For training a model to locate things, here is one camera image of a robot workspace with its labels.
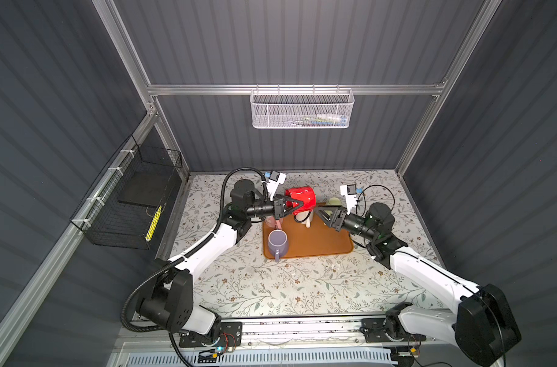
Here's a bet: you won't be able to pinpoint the red mug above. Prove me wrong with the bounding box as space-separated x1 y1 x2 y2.
284 186 317 215

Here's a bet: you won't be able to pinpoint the purple lavender mug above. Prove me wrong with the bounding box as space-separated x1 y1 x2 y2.
267 229 289 262

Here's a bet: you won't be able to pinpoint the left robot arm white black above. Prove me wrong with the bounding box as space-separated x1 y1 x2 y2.
120 180 305 339

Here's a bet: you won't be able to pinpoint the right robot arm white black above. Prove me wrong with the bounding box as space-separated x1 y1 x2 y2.
315 203 522 366

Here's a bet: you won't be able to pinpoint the light green mug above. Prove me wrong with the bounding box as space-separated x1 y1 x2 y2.
326 197 342 206

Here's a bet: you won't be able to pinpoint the white cream mug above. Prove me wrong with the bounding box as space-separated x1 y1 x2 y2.
295 210 314 228

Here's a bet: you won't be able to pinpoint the pink patterned mug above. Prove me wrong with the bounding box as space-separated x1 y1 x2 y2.
265 216 283 230

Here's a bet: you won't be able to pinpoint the orange plastic tray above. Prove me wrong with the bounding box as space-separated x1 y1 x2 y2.
262 215 353 261

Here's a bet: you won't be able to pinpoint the markers in white basket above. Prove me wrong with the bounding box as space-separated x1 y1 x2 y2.
290 114 349 128

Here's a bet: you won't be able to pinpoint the black foam pad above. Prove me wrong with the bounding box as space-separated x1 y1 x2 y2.
118 172 169 208

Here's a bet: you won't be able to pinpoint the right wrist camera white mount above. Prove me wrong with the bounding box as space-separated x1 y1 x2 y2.
340 183 358 214

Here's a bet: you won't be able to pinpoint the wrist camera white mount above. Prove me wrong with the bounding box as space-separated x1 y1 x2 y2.
340 183 358 214
265 171 286 200

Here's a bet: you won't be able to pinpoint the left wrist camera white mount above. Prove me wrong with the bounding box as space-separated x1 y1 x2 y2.
265 171 286 200

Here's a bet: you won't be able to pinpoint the white wire mesh basket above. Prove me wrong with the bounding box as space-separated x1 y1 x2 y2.
249 88 355 129

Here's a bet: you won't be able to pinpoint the black corrugated cable conduit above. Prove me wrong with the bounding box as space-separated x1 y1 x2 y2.
120 261 178 333

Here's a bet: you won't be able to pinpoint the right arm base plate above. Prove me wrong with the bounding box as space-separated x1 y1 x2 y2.
359 317 427 343

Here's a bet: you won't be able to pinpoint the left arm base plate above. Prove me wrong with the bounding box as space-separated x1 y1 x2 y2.
178 321 243 348

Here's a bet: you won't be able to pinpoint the black wire basket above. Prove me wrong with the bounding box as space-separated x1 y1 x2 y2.
70 137 185 250

